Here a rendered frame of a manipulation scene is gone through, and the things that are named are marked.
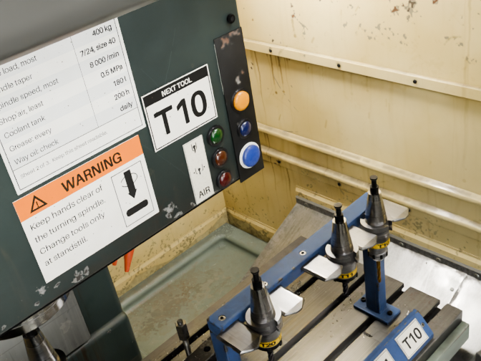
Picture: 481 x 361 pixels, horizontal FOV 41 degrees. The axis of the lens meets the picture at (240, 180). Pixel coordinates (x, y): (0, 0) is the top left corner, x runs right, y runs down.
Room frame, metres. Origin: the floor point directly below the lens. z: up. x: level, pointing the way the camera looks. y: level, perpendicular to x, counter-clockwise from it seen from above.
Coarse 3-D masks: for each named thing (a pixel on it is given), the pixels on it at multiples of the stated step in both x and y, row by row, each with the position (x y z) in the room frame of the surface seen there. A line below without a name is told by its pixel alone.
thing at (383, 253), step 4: (384, 248) 1.02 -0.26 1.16; (368, 252) 1.03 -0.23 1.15; (372, 252) 1.02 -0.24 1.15; (376, 252) 1.01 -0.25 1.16; (380, 252) 1.01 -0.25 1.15; (384, 252) 1.02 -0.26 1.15; (372, 256) 1.02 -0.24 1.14; (376, 256) 1.01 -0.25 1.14; (380, 256) 1.01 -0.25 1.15; (384, 256) 1.01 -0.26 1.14; (376, 260) 1.02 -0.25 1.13; (380, 260) 1.02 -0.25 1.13
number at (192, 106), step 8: (192, 88) 0.69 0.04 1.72; (200, 88) 0.70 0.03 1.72; (176, 96) 0.68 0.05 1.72; (184, 96) 0.69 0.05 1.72; (192, 96) 0.69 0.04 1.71; (200, 96) 0.70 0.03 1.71; (208, 96) 0.71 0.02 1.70; (176, 104) 0.68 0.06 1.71; (184, 104) 0.68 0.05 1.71; (192, 104) 0.69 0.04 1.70; (200, 104) 0.70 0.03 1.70; (208, 104) 0.71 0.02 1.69; (176, 112) 0.68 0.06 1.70; (184, 112) 0.68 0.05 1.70; (192, 112) 0.69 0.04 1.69; (200, 112) 0.70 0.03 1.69; (208, 112) 0.70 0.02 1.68; (176, 120) 0.67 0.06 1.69; (184, 120) 0.68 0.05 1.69; (192, 120) 0.69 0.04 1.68; (200, 120) 0.70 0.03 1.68; (184, 128) 0.68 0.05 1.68
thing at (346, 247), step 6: (342, 222) 0.95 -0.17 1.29; (336, 228) 0.95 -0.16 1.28; (342, 228) 0.95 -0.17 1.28; (348, 228) 0.96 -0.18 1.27; (336, 234) 0.95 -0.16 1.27; (342, 234) 0.95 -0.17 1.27; (348, 234) 0.95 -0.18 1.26; (336, 240) 0.95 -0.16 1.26; (342, 240) 0.94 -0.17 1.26; (348, 240) 0.95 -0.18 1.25; (330, 246) 0.97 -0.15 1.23; (336, 246) 0.95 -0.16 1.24; (342, 246) 0.94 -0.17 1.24; (348, 246) 0.94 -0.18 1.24; (336, 252) 0.95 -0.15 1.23; (342, 252) 0.94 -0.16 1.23; (348, 252) 0.94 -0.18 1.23
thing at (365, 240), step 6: (354, 228) 1.03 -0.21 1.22; (360, 228) 1.02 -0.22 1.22; (354, 234) 1.01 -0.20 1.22; (360, 234) 1.00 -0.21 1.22; (366, 234) 1.00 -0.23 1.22; (372, 234) 1.00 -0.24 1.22; (354, 240) 0.99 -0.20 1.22; (360, 240) 0.99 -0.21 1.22; (366, 240) 0.98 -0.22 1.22; (372, 240) 0.98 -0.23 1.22; (360, 246) 0.97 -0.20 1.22; (366, 246) 0.97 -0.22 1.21; (372, 246) 0.97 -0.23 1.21
